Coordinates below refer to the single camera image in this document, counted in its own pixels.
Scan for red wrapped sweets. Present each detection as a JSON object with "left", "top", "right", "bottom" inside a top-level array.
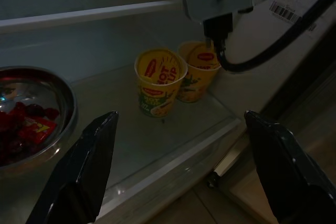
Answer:
[{"left": 0, "top": 100, "right": 60, "bottom": 158}]

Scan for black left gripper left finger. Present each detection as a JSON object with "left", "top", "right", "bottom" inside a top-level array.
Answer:
[{"left": 25, "top": 110, "right": 119, "bottom": 224}]

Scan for yellow instant noodle cup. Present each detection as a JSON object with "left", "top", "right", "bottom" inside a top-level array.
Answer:
[
  {"left": 134, "top": 47, "right": 188, "bottom": 119},
  {"left": 176, "top": 40, "right": 222, "bottom": 103}
]

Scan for steel bowl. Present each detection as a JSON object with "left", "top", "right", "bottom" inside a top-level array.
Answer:
[{"left": 0, "top": 66, "right": 79, "bottom": 170}]

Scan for glass fridge shelf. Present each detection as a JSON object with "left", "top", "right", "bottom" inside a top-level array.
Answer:
[
  {"left": 0, "top": 0, "right": 184, "bottom": 35},
  {"left": 0, "top": 61, "right": 242, "bottom": 224}
]

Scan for red yellow sweet packet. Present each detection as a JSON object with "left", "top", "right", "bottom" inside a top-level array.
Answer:
[{"left": 25, "top": 117, "right": 58, "bottom": 145}]

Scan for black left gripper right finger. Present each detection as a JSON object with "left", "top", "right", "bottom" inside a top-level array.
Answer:
[{"left": 244, "top": 110, "right": 336, "bottom": 224}]

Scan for grey fridge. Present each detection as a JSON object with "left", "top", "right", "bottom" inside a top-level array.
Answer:
[{"left": 0, "top": 0, "right": 336, "bottom": 224}]

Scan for black camera cable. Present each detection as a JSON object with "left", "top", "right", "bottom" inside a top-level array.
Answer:
[{"left": 203, "top": 0, "right": 336, "bottom": 73}]

